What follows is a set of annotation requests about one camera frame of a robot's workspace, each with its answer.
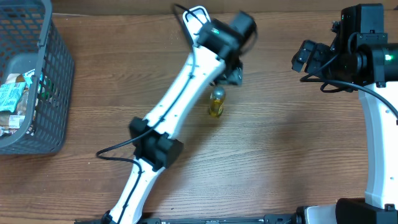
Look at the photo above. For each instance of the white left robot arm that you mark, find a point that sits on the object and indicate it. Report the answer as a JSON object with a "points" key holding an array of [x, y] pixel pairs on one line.
{"points": [[214, 58]]}

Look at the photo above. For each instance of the grey plastic mesh basket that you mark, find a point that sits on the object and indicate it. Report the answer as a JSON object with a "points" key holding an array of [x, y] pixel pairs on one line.
{"points": [[30, 41]]}

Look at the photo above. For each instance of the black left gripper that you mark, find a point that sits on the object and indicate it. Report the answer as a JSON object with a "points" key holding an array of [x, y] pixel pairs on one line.
{"points": [[236, 76]]}

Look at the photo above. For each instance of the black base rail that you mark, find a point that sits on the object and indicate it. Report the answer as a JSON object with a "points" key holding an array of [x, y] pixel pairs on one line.
{"points": [[266, 219]]}

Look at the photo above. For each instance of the white barcode scanner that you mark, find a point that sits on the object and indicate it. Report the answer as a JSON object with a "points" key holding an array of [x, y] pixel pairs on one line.
{"points": [[195, 20]]}

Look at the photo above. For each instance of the yellow oil bottle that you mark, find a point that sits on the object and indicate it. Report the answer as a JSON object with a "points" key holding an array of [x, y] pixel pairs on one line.
{"points": [[217, 99]]}

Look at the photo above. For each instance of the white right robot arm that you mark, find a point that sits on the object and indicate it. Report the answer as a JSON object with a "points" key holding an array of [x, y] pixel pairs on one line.
{"points": [[361, 59]]}

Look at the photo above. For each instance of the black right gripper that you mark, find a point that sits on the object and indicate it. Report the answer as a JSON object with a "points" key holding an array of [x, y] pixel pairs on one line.
{"points": [[311, 57]]}

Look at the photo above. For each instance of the snack packets in basket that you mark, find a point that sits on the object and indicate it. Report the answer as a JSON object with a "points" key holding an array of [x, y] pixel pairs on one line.
{"points": [[14, 99]]}

